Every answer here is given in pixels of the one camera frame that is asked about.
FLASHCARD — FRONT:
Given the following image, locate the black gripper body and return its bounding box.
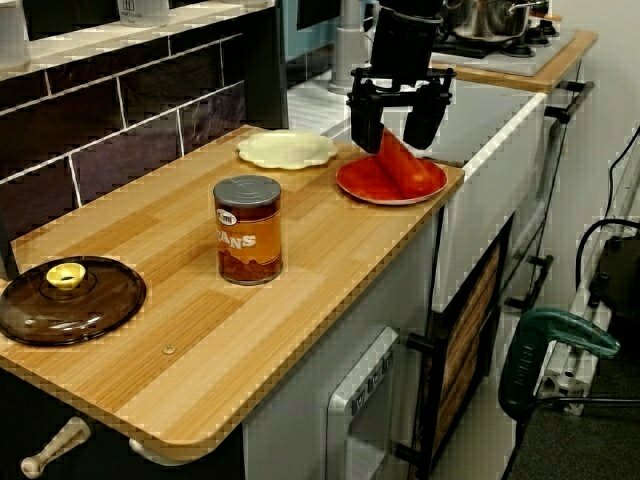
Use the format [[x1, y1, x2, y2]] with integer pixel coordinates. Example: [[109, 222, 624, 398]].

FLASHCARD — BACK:
[[348, 19, 457, 109]]

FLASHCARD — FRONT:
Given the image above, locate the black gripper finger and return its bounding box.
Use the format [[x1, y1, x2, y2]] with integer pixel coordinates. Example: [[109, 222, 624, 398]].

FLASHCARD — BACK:
[[402, 92, 447, 150], [349, 97, 387, 154]]

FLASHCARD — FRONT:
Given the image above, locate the red toy sausage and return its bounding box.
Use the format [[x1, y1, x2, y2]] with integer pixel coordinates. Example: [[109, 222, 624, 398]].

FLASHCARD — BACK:
[[375, 127, 432, 199]]

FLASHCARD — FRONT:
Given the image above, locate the brown beans can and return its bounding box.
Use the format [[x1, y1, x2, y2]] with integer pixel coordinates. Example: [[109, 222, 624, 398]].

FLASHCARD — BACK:
[[212, 174, 284, 286]]

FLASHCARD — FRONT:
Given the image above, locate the brown glass lid yellow knob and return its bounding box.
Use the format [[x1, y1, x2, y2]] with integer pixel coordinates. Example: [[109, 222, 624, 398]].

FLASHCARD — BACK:
[[0, 255, 148, 347]]

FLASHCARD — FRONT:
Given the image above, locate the grey toy faucet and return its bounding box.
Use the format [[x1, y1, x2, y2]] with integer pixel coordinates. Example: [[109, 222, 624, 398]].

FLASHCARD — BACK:
[[327, 0, 376, 96]]

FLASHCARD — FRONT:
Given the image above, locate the red round plate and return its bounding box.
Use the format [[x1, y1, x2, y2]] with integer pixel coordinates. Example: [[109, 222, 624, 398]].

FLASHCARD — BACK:
[[335, 154, 448, 206]]

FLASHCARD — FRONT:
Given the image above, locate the white toy sink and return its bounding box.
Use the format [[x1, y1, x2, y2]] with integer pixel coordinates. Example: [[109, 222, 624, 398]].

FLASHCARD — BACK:
[[287, 64, 549, 314]]

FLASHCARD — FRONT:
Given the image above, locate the cream scalloped plate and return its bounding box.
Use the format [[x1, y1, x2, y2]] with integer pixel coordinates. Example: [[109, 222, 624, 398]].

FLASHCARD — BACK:
[[236, 128, 337, 170]]

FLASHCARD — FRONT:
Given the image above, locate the steel cooking pot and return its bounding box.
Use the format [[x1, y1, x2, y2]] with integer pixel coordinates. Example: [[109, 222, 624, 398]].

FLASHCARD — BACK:
[[442, 0, 551, 41]]

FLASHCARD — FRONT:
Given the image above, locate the grey toy hob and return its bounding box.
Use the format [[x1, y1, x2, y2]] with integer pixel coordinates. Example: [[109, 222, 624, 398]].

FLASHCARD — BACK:
[[429, 22, 576, 77]]

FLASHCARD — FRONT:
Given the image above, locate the black electronics box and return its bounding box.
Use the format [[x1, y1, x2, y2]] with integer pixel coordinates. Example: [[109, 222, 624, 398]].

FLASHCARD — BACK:
[[587, 234, 640, 321]]

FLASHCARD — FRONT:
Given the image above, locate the small white lidded jar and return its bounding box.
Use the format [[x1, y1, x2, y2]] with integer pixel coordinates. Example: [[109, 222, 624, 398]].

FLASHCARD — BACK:
[[117, 0, 171, 29]]

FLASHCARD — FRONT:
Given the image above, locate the cream shelf ledge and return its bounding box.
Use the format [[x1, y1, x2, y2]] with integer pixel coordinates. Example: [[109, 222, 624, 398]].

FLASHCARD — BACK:
[[0, 0, 276, 84]]

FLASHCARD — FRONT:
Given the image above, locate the white toy oven panel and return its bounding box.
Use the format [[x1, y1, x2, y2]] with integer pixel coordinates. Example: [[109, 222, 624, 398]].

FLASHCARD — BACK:
[[327, 327, 401, 480]]

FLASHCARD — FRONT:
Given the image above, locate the white toy kitchen cabinet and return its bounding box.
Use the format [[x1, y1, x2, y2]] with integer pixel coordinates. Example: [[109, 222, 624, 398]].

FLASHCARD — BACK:
[[242, 74, 601, 480]]

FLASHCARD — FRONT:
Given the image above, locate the white plastic container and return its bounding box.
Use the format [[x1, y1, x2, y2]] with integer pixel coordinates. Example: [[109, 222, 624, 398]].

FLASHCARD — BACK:
[[0, 0, 32, 69]]

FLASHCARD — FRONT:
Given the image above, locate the dark grey shelf post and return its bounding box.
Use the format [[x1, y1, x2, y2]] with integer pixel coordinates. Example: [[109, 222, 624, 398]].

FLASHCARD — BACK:
[[244, 0, 290, 129], [0, 214, 21, 281]]

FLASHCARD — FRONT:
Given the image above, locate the black rail handle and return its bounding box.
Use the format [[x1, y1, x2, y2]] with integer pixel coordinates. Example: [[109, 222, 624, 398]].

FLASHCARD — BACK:
[[504, 254, 555, 309], [544, 79, 596, 124]]

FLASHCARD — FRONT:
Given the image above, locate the black cable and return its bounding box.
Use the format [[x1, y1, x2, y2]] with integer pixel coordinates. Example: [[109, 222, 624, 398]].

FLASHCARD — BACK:
[[607, 127, 640, 221], [574, 218, 640, 301]]

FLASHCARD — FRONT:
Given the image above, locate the wood door black frame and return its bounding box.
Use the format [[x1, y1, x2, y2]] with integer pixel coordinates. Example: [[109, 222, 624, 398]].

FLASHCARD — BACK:
[[407, 214, 516, 476]]

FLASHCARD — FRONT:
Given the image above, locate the aluminium extrusion rail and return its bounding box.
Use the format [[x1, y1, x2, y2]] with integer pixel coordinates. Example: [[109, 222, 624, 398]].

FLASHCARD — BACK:
[[532, 164, 640, 416]]

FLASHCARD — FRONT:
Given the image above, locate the cream peg handle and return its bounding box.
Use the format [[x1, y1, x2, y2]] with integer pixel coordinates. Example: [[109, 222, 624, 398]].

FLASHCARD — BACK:
[[128, 437, 201, 467], [19, 415, 92, 479]]

